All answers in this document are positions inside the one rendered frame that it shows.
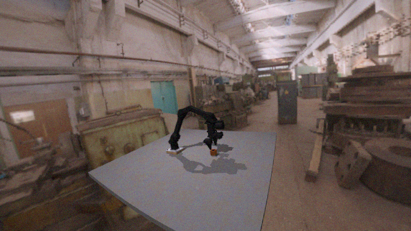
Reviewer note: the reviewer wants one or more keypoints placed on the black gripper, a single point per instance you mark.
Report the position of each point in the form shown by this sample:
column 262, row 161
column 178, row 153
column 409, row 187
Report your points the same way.
column 211, row 139

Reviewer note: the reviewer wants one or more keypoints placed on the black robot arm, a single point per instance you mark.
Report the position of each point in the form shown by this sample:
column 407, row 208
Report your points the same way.
column 212, row 123

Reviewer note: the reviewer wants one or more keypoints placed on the brown block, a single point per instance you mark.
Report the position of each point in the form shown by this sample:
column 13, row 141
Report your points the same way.
column 213, row 152

